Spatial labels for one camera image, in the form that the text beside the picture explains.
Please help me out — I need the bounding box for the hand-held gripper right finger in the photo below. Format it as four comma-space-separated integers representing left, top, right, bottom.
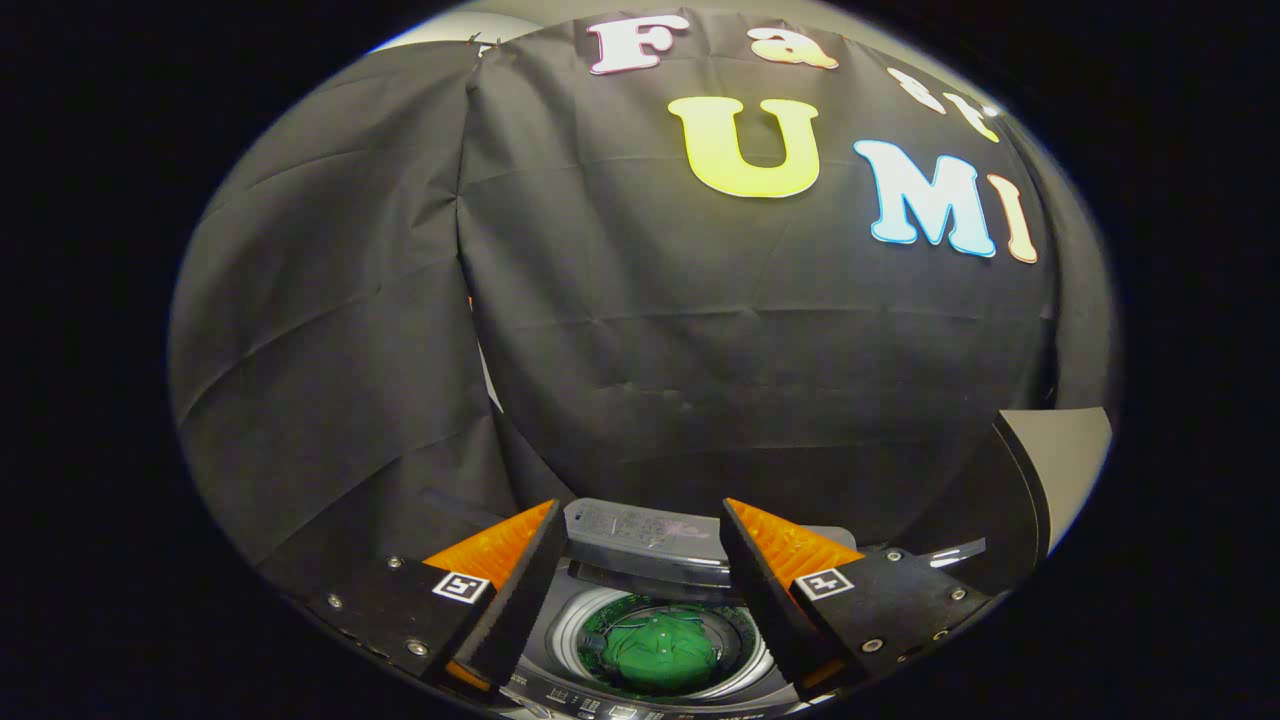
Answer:
720, 498, 1001, 701

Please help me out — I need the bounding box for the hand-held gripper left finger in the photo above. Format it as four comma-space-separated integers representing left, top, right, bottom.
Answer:
305, 500, 571, 701

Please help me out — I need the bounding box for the grey washing machine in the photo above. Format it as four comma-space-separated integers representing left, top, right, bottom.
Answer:
497, 498, 861, 720

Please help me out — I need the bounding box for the green polo shirt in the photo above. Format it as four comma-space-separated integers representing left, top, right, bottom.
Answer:
600, 612, 721, 693

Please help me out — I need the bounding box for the black backdrop cloth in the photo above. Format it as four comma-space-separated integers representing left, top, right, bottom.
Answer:
168, 10, 1063, 593

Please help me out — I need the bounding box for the grey white cabinet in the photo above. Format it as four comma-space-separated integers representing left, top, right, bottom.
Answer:
900, 407, 1113, 593

